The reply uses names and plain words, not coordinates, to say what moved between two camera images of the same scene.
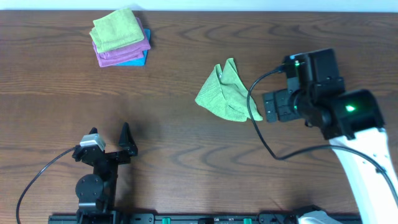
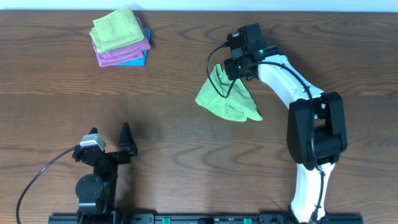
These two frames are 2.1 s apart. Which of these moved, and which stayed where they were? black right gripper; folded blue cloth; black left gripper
Moved: black right gripper
Stayed: black left gripper; folded blue cloth
